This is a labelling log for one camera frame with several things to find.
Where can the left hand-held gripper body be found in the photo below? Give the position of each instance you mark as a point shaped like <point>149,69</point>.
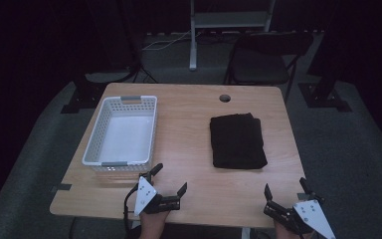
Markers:
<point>145,194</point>

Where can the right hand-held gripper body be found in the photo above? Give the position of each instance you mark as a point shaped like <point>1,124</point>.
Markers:
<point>311,214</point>

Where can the white plastic basket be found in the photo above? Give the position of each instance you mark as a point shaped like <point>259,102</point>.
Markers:
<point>126,139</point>

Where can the black cloth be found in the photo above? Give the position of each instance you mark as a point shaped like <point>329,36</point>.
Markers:
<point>237,141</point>

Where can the person's right hand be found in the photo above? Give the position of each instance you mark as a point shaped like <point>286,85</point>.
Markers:
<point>285,232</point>

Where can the person's left hand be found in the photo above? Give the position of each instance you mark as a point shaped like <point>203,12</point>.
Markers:
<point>152,225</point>

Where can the grey tape strip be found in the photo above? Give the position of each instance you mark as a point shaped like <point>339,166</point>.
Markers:
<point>302,196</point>
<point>61,187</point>

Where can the white table leg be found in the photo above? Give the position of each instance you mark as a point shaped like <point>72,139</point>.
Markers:
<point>245,233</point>

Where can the black stand base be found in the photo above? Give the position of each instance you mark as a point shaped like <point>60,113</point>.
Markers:
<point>86,96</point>
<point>325,96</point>

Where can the black folding chair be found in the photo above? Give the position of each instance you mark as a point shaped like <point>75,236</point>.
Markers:
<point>262,63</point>

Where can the grey metal stand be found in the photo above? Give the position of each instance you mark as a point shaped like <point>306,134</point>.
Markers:
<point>227,20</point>

